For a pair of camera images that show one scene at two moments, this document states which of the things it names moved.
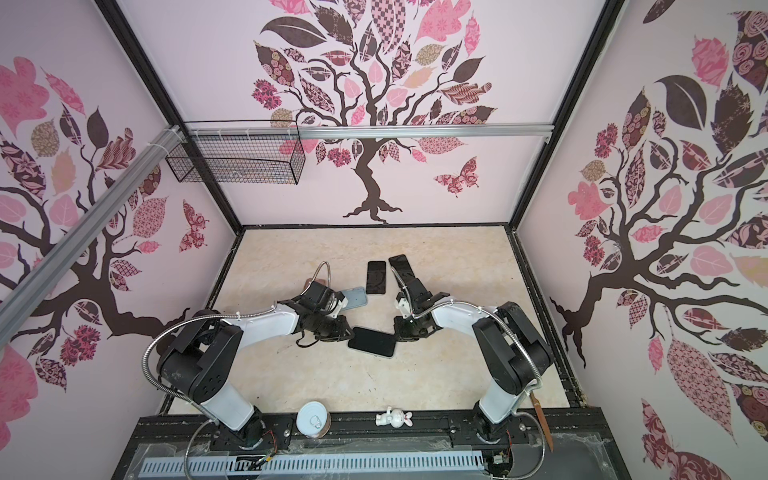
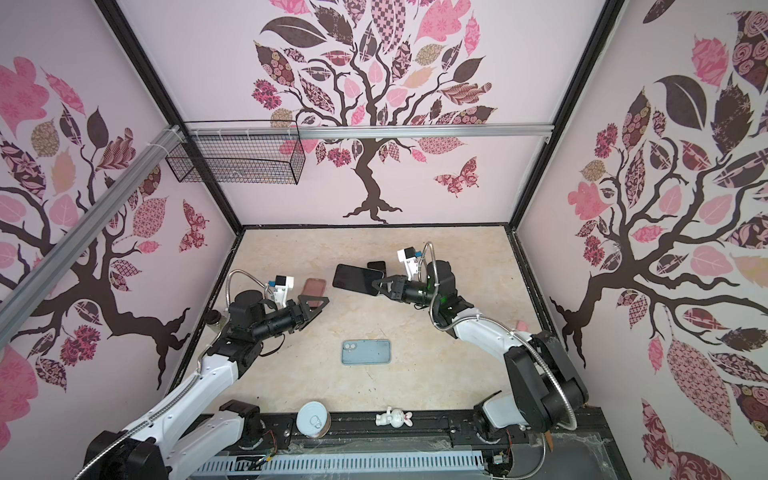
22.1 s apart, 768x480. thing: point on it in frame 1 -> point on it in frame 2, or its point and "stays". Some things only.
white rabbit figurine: x=394 y=417 stays
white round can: x=313 y=420 stays
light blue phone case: x=356 y=297 -> x=366 y=352
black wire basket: x=273 y=159 stays
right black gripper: x=401 y=334 -> x=400 y=291
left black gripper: x=340 y=331 -> x=303 y=301
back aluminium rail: x=412 y=131 stays
